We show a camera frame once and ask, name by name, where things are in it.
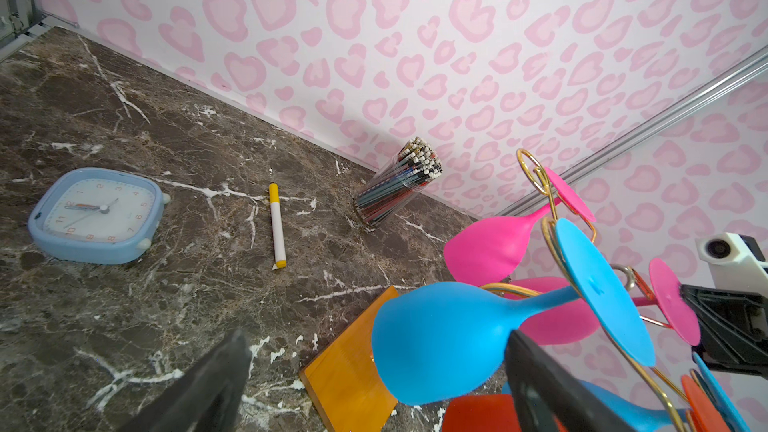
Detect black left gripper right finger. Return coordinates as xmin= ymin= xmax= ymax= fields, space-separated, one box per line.
xmin=505 ymin=330 xmax=632 ymax=431

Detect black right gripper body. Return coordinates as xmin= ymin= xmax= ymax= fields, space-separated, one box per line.
xmin=681 ymin=285 xmax=767 ymax=378

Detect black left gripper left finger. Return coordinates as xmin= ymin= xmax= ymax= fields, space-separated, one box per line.
xmin=120 ymin=329 xmax=251 ymax=431

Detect pink wine glass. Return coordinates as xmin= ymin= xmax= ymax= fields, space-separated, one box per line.
xmin=509 ymin=257 xmax=702 ymax=347
xmin=443 ymin=167 xmax=598 ymax=287

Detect blue wine glass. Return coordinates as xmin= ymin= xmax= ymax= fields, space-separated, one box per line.
xmin=371 ymin=218 xmax=656 ymax=405
xmin=504 ymin=331 xmax=749 ymax=431

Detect red wine glass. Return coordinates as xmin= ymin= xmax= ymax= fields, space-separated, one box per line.
xmin=441 ymin=373 xmax=731 ymax=431

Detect blue wine glass front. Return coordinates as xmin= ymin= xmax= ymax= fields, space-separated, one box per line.
xmin=504 ymin=331 xmax=749 ymax=431

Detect orange wooden rack base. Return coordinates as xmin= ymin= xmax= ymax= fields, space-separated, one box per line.
xmin=299 ymin=287 xmax=399 ymax=432

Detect pink wine glass back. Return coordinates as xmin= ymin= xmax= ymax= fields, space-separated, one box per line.
xmin=443 ymin=167 xmax=598 ymax=287

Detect white yellow marker pen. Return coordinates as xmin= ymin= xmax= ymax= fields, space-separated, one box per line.
xmin=268 ymin=183 xmax=287 ymax=269

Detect light blue alarm clock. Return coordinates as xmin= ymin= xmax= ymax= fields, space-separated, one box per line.
xmin=27 ymin=167 xmax=171 ymax=265

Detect clear cup of pencils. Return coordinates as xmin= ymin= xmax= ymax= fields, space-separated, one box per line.
xmin=352 ymin=137 xmax=443 ymax=228

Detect gold wire glass rack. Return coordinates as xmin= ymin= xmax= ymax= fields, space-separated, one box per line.
xmin=494 ymin=148 xmax=695 ymax=431

